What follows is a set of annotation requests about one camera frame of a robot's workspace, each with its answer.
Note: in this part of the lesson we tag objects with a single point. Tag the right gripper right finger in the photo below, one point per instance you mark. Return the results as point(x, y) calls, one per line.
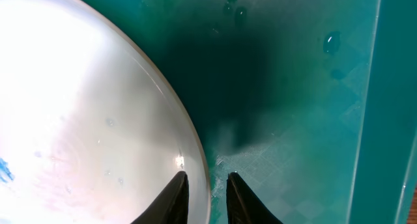
point(243, 206)

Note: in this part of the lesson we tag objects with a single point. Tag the teal plastic tray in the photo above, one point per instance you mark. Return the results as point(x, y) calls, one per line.
point(311, 102)

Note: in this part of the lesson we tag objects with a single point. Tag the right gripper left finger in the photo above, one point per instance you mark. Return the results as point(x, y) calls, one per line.
point(171, 205)

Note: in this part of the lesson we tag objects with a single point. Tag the light blue plate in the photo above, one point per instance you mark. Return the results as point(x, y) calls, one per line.
point(91, 131)

